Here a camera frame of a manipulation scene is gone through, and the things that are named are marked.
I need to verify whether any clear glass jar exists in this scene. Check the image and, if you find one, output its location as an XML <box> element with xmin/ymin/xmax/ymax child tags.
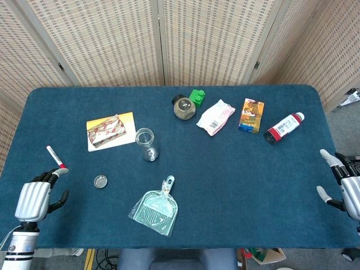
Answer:
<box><xmin>135</xmin><ymin>128</ymin><xmax>160</xmax><ymax>163</ymax></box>

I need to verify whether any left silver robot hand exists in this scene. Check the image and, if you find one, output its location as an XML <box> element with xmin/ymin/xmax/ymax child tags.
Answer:
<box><xmin>14</xmin><ymin>167</ymin><xmax>70</xmax><ymax>222</ymax></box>

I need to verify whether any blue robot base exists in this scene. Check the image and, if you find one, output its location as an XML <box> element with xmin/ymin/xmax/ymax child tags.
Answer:
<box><xmin>116</xmin><ymin>248</ymin><xmax>239</xmax><ymax>270</ymax></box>

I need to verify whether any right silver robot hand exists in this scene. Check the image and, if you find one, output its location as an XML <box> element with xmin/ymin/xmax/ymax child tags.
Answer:
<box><xmin>316</xmin><ymin>149</ymin><xmax>360</xmax><ymax>222</ymax></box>

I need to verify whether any round olive grey device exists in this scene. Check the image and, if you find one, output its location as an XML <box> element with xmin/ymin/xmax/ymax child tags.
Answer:
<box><xmin>171</xmin><ymin>94</ymin><xmax>197</xmax><ymax>120</ymax></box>

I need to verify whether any green toy building block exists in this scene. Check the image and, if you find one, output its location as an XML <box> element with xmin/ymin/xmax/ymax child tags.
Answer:
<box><xmin>188</xmin><ymin>88</ymin><xmax>206</xmax><ymax>109</ymax></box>

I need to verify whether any orange blue carton box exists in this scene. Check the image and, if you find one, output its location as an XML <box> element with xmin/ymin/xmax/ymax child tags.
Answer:
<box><xmin>238</xmin><ymin>98</ymin><xmax>266</xmax><ymax>134</ymax></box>

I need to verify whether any red white bottle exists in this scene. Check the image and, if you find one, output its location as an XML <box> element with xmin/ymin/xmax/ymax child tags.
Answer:
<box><xmin>263</xmin><ymin>111</ymin><xmax>305</xmax><ymax>145</ymax></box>

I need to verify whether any red patterned wrapped box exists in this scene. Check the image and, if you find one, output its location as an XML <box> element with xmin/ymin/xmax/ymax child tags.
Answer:
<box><xmin>87</xmin><ymin>114</ymin><xmax>127</xmax><ymax>149</ymax></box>

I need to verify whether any red white marker pen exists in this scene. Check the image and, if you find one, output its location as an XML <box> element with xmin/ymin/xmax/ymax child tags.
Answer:
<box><xmin>46</xmin><ymin>145</ymin><xmax>67</xmax><ymax>169</ymax></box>

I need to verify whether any metal stand leg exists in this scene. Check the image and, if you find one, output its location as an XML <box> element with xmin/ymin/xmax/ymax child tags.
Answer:
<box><xmin>331</xmin><ymin>87</ymin><xmax>360</xmax><ymax>113</ymax></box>

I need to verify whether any black caster wheel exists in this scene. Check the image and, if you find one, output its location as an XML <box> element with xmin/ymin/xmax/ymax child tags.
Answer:
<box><xmin>341</xmin><ymin>247</ymin><xmax>360</xmax><ymax>261</ymax></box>

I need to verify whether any woven folding screen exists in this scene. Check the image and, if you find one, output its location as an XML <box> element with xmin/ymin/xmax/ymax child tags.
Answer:
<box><xmin>0</xmin><ymin>0</ymin><xmax>360</xmax><ymax>175</ymax></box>

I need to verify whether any blue table cloth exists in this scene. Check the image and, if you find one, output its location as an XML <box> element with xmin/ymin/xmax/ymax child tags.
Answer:
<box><xmin>0</xmin><ymin>84</ymin><xmax>360</xmax><ymax>250</ymax></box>

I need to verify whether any cardboard box with items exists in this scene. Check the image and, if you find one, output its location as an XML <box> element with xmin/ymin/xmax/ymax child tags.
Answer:
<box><xmin>236</xmin><ymin>247</ymin><xmax>287</xmax><ymax>270</ymax></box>

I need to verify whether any teal dustpan in plastic bag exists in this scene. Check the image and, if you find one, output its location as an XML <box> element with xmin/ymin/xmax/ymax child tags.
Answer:
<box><xmin>128</xmin><ymin>175</ymin><xmax>179</xmax><ymax>238</ymax></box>

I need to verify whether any white pink tissue pack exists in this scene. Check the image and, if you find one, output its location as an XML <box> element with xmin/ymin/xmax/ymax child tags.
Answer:
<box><xmin>196</xmin><ymin>98</ymin><xmax>236</xmax><ymax>137</ymax></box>

